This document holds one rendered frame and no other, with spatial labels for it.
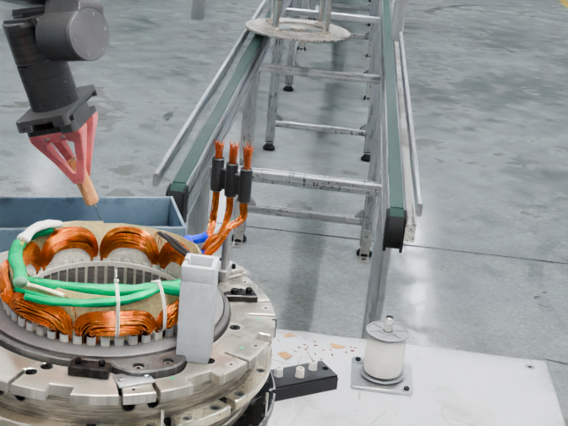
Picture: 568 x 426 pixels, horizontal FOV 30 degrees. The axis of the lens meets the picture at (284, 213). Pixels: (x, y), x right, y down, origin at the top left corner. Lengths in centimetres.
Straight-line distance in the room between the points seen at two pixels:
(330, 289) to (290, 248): 37
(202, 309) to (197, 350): 4
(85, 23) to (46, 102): 12
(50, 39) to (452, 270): 299
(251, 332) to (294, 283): 276
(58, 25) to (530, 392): 87
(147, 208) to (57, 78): 23
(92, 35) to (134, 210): 29
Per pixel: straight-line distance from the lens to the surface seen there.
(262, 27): 392
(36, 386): 88
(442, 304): 373
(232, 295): 103
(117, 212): 137
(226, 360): 93
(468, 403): 156
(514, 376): 165
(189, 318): 90
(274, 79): 507
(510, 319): 371
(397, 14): 416
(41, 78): 123
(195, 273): 88
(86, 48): 117
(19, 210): 136
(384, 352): 153
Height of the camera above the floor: 154
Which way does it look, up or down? 21 degrees down
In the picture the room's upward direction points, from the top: 6 degrees clockwise
